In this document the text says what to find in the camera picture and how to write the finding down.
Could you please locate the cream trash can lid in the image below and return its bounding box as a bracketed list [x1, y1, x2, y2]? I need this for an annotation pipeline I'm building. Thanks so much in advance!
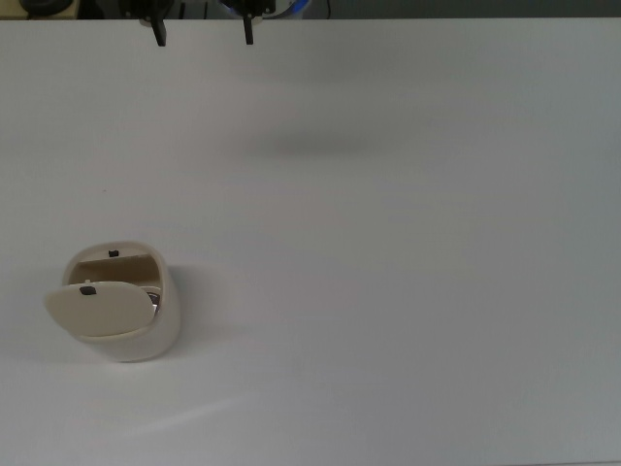
[43, 280, 155, 339]

